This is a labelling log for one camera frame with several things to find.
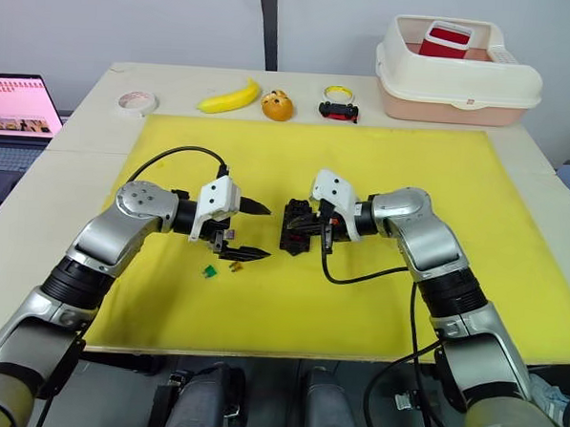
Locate white tape roll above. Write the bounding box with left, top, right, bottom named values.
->
left=116, top=89, right=161, bottom=120

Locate open laptop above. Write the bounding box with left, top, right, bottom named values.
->
left=0, top=73, right=68, bottom=174

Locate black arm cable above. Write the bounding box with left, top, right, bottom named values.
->
left=310, top=239, right=478, bottom=427
left=123, top=142, right=233, bottom=187

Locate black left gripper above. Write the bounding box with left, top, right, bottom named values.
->
left=200, top=194, right=275, bottom=265

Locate white and pink plastic bin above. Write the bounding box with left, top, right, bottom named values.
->
left=371, top=12, right=547, bottom=129

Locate yellow foam mat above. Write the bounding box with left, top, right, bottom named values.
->
left=84, top=110, right=570, bottom=378

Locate black vertical pole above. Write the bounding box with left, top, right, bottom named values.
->
left=255, top=0, right=283, bottom=73

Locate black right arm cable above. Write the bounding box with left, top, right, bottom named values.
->
left=310, top=239, right=478, bottom=427

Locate yellow tape roll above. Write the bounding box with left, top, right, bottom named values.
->
left=322, top=84, right=358, bottom=105

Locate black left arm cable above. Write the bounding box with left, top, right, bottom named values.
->
left=123, top=142, right=233, bottom=187

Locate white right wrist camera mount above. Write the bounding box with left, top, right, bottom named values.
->
left=306, top=166, right=365, bottom=243

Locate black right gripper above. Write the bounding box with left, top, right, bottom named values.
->
left=285, top=199, right=353, bottom=256

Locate orange round bread toy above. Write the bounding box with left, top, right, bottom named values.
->
left=261, top=89, right=295, bottom=123

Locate black fuse box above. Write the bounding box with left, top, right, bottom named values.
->
left=277, top=197, right=316, bottom=258

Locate yellow banana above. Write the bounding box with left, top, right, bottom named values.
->
left=196, top=75, right=264, bottom=117

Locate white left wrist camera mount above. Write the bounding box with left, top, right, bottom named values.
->
left=187, top=172, right=243, bottom=246

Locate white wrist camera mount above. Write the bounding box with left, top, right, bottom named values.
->
left=187, top=172, right=243, bottom=246
left=306, top=166, right=365, bottom=243

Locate red and white container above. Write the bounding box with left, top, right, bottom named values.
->
left=418, top=19, right=473, bottom=60

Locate black and red toy car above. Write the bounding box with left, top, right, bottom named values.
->
left=317, top=99, right=362, bottom=123

